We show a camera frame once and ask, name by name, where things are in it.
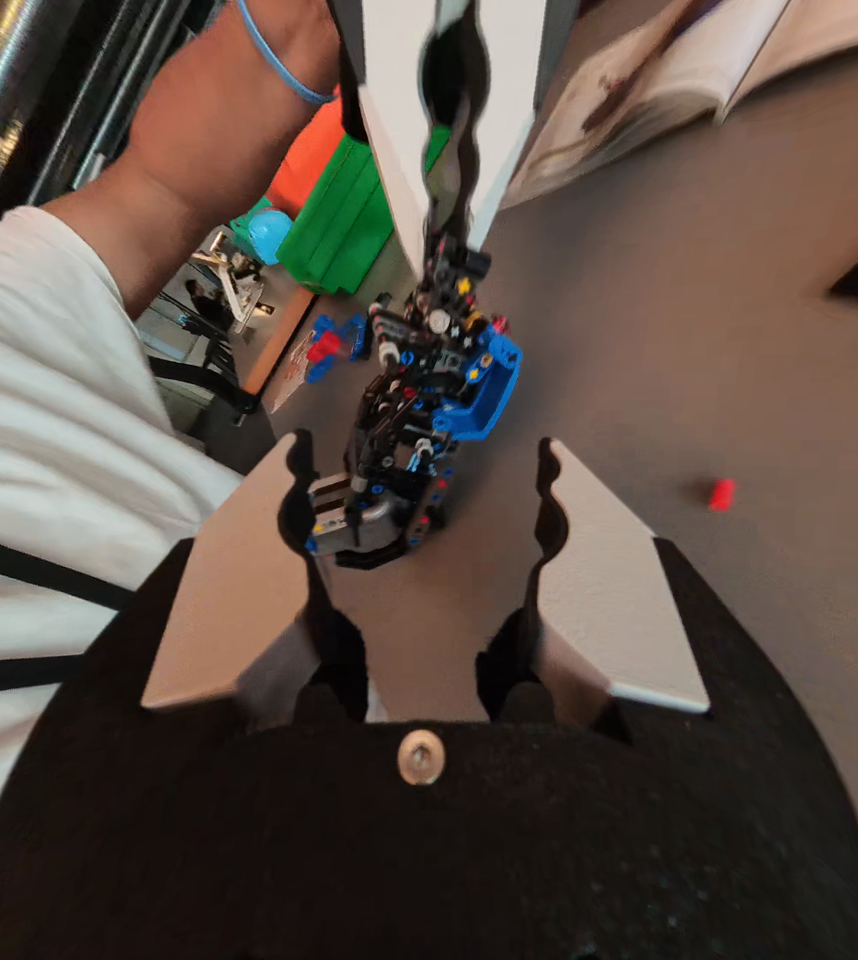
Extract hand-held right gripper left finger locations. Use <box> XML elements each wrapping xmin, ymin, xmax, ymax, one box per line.
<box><xmin>141</xmin><ymin>429</ymin><xmax>370</xmax><ymax>725</ymax></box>

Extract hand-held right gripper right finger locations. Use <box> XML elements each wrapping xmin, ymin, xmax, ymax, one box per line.
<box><xmin>476</xmin><ymin>437</ymin><xmax>712</xmax><ymax>729</ymax></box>

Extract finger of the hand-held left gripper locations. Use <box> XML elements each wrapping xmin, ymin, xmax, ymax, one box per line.
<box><xmin>354</xmin><ymin>0</ymin><xmax>448</xmax><ymax>282</ymax></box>
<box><xmin>440</xmin><ymin>0</ymin><xmax>550</xmax><ymax>252</ymax></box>

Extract lego truck model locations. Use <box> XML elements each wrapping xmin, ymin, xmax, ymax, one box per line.
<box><xmin>307</xmin><ymin>228</ymin><xmax>523</xmax><ymax>571</ymax></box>

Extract person's left forearm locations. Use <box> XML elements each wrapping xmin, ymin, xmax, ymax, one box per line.
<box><xmin>42</xmin><ymin>0</ymin><xmax>343</xmax><ymax>320</ymax></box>

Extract loose blue lego pieces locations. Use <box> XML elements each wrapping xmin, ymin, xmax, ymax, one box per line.
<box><xmin>305</xmin><ymin>313</ymin><xmax>370</xmax><ymax>384</ymax></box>

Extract orange plastic bin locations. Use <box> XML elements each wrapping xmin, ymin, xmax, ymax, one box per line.
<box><xmin>267</xmin><ymin>97</ymin><xmax>347</xmax><ymax>219</ymax></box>

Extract green plastic bin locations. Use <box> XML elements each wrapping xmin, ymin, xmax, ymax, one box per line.
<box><xmin>230</xmin><ymin>123</ymin><xmax>452</xmax><ymax>295</ymax></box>

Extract blue wristband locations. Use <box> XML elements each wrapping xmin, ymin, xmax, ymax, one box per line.
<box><xmin>236</xmin><ymin>0</ymin><xmax>338</xmax><ymax>106</ymax></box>

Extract light blue round object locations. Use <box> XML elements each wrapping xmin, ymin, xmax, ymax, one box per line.
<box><xmin>247</xmin><ymin>210</ymin><xmax>295</xmax><ymax>265</ymax></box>

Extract open instruction booklet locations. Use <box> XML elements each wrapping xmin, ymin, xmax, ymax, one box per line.
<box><xmin>504</xmin><ymin>0</ymin><xmax>858</xmax><ymax>211</ymax></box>

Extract black strap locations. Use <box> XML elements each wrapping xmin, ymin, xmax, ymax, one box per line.
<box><xmin>0</xmin><ymin>528</ymin><xmax>137</xmax><ymax>699</ymax></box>

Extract silver ventilation duct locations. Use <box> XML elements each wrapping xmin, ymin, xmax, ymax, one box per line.
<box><xmin>0</xmin><ymin>0</ymin><xmax>100</xmax><ymax>144</ymax></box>

